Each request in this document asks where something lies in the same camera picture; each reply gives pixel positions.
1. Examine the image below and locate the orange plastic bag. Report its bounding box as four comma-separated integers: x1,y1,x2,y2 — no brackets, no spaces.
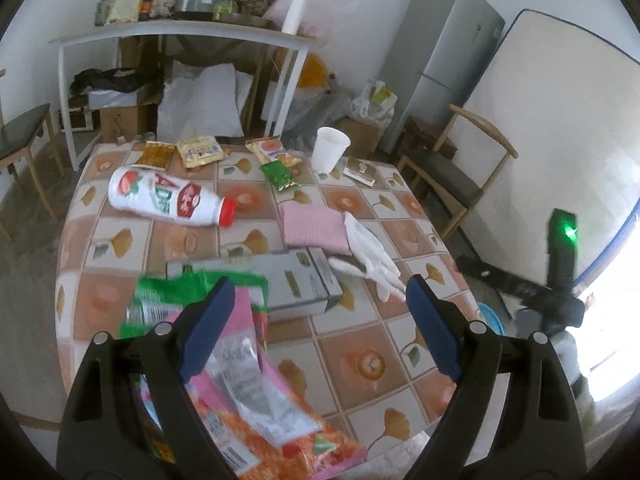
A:
299,55,331,88

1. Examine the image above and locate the green snack bag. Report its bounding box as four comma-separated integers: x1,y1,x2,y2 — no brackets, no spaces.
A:
119,270,271,346

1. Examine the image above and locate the white glove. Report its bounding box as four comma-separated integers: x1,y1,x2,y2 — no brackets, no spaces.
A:
327,211,407,303

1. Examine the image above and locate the pink orange chip bag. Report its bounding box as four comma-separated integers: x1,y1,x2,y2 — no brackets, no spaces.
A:
132,285,368,478

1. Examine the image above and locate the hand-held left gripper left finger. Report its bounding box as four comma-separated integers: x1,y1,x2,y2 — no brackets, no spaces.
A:
56,277,236,480

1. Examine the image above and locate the grey carton box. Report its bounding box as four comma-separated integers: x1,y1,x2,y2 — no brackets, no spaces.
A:
166,247,345,322

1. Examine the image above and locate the white paper towel roll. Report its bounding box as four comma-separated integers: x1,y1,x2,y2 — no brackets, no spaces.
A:
281,0,311,36

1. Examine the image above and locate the grey refrigerator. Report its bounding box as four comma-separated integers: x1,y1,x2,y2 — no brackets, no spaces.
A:
377,0,506,156

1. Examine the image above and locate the small flat sachet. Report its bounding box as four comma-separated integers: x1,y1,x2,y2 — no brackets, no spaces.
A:
343,156,378,186

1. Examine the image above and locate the white side table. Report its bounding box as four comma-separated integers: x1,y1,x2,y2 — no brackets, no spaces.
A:
48,20,326,173

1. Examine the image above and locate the white bottle red cap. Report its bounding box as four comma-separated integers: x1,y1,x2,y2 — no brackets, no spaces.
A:
108,165,237,228

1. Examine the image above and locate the ginkgo print tablecloth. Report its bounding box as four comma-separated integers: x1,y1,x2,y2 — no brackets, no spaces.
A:
54,140,483,466

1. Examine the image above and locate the white mattress blue edge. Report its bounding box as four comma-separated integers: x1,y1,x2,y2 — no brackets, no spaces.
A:
457,8,640,311

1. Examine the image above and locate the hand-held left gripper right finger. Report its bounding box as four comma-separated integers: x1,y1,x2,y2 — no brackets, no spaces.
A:
400,274,586,480

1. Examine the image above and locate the white paper cup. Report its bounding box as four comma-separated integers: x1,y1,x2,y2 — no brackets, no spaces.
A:
311,126,350,173

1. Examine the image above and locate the clear bag with groceries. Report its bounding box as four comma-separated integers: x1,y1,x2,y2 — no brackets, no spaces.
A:
350,80,398,121

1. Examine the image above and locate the cardboard box silver top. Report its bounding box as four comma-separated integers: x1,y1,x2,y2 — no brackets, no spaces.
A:
97,85,161,143

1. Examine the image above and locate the orange snack packet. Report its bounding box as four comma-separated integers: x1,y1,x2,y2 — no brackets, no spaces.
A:
245,137,303,167

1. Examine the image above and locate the small green packet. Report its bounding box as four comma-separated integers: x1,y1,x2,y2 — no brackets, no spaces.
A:
259,160,299,195

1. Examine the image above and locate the plain cardboard box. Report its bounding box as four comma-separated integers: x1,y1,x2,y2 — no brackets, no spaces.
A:
332,115,383,161

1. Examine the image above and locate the blue plastic bin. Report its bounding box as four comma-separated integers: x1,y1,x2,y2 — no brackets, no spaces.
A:
475,301,507,336

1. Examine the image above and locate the black cloth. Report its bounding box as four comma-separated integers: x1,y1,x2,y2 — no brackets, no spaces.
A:
70,67,163,96

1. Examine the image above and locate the pink cloth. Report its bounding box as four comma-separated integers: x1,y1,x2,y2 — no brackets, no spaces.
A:
279,201,353,256

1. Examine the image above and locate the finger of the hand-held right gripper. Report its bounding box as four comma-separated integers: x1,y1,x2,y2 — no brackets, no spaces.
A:
457,255,531,301

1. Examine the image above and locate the brown snack packet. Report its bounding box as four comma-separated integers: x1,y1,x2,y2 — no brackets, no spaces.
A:
136,141,177,168

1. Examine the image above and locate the wooden chair dark seat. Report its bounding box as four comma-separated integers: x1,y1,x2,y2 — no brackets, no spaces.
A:
0,70,66,241

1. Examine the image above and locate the yellow snack packet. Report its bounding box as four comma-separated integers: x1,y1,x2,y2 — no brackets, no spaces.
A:
176,135,224,169

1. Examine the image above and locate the green food packet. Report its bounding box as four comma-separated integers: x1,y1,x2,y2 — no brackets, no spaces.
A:
107,0,146,23

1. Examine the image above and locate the wooden chair grey seat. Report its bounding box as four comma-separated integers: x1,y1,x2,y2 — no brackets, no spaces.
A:
396,104,518,238

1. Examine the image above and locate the white plastic bag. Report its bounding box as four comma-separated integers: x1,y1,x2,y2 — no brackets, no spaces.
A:
157,62,256,141

